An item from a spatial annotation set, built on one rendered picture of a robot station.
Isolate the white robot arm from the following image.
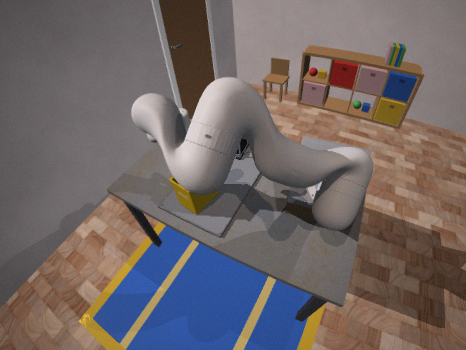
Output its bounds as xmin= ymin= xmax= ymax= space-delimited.
xmin=131 ymin=77 xmax=373 ymax=231

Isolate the yellow open-top bin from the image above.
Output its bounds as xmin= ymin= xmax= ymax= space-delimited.
xmin=169 ymin=177 xmax=219 ymax=215

